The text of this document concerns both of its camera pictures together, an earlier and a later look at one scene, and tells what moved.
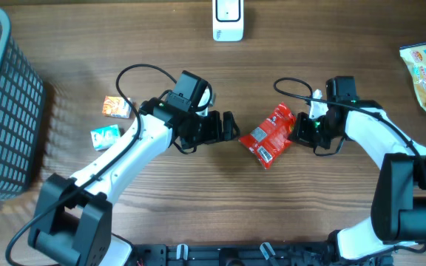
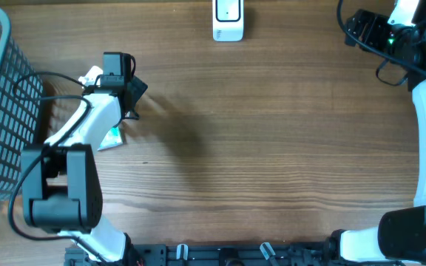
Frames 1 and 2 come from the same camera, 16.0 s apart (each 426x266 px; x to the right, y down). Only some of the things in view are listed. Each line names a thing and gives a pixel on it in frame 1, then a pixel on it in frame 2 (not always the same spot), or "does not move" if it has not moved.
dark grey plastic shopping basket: [10, 103] does not move
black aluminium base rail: [308, 253] does not move
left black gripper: [216, 133] to [137, 87]
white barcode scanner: [228, 20] does not move
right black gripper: [301, 134] to [377, 24]
